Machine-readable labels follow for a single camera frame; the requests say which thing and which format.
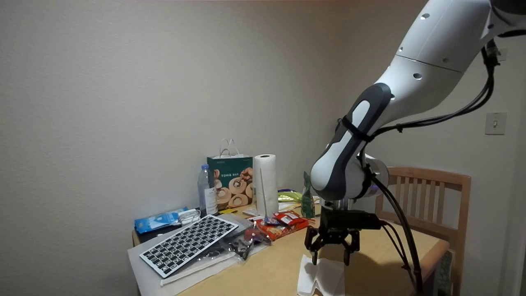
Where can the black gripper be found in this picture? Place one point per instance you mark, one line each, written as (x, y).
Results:
(338, 224)

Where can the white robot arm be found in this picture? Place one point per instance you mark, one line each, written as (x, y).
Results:
(427, 59)

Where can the white paper towel roll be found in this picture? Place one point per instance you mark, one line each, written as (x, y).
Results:
(266, 186)

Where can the dark green snack bag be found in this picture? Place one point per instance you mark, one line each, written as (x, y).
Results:
(305, 206)

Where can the red snack packets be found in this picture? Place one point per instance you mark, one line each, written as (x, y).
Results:
(284, 224)

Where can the yellow green packet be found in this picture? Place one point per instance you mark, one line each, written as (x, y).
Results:
(289, 196)

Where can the small black red item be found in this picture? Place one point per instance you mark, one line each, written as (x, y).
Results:
(245, 243)

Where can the wooden chair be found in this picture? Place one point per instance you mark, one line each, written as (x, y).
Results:
(437, 202)

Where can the white paper sheets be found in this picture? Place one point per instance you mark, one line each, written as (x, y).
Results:
(202, 267)

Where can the clear plastic water bottle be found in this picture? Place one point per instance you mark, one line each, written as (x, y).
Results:
(203, 194)

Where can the black and white keyboard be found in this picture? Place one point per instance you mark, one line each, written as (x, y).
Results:
(189, 245)

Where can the blue plastic packet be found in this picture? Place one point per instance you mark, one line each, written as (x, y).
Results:
(157, 222)

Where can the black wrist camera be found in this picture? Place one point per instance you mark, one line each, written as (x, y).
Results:
(368, 220)

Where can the white wall switch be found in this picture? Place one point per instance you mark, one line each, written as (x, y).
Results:
(494, 123)

